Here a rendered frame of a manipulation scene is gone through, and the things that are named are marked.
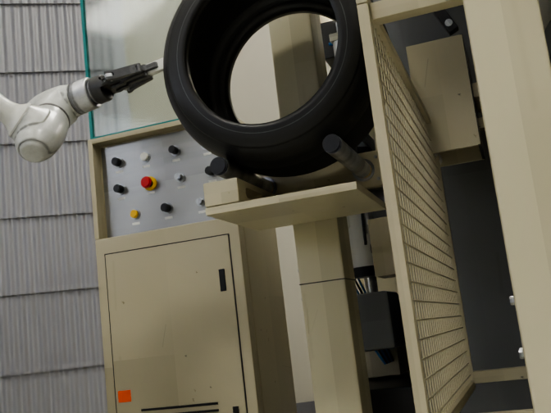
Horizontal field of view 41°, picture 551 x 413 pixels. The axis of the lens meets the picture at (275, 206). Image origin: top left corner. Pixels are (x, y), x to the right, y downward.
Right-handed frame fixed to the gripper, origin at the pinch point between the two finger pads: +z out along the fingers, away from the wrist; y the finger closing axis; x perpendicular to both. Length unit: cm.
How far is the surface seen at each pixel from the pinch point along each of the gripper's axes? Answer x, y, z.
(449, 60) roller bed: 19, 19, 71
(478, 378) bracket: 99, 25, 54
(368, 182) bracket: 43, 24, 41
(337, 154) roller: 41, -8, 41
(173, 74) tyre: 9.3, -11.4, 7.8
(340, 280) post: 66, 26, 26
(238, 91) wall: -96, 266, -60
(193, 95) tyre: 16.6, -12.0, 11.7
